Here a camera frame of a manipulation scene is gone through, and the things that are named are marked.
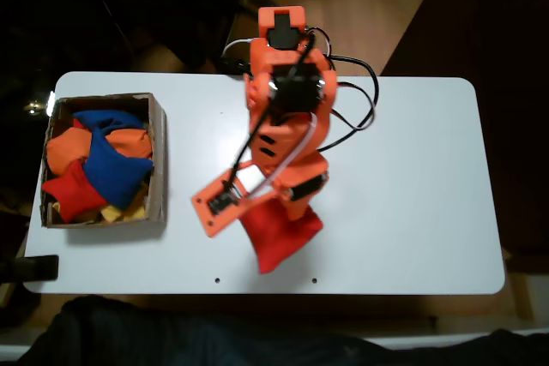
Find red bean bag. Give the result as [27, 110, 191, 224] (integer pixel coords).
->
[238, 201, 324, 275]
[41, 159, 108, 224]

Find brown cardboard box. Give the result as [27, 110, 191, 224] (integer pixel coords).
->
[39, 92, 168, 230]

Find yellow bean bag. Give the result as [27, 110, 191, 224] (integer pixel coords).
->
[99, 183, 149, 224]

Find large blue bean bag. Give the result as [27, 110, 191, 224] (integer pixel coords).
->
[81, 128, 154, 212]

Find person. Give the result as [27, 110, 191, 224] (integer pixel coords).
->
[16, 295, 549, 366]

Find black table clamp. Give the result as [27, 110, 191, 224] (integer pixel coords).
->
[0, 254, 60, 285]

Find orange camera mount plate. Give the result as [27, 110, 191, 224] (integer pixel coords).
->
[190, 160, 280, 239]

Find white cable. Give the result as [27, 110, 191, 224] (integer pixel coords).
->
[221, 37, 255, 58]

